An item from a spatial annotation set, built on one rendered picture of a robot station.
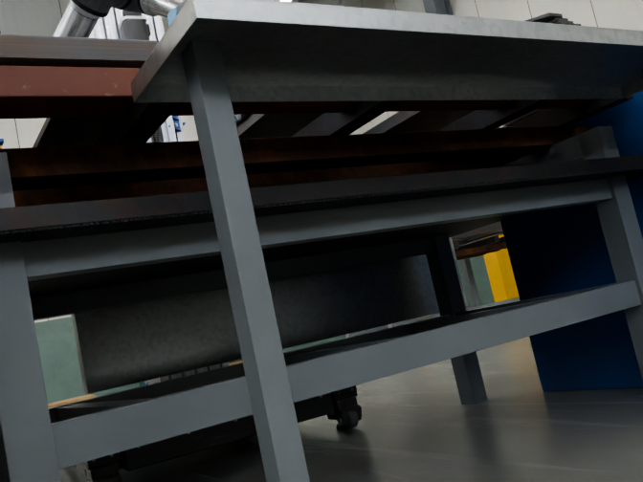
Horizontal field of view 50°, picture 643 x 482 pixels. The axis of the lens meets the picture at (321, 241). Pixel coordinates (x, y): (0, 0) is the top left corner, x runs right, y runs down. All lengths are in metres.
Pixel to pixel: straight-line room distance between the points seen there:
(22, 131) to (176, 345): 10.42
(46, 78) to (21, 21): 11.84
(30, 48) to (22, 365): 0.46
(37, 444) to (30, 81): 0.51
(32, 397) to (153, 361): 0.88
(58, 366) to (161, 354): 9.63
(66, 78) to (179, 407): 0.52
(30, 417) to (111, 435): 0.11
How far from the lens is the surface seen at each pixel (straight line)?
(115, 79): 1.14
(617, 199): 1.83
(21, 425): 1.02
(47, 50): 1.14
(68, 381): 11.49
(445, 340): 1.35
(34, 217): 0.99
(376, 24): 0.99
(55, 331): 11.51
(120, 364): 1.85
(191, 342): 1.91
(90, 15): 2.11
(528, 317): 1.52
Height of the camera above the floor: 0.34
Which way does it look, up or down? 7 degrees up
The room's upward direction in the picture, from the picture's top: 12 degrees counter-clockwise
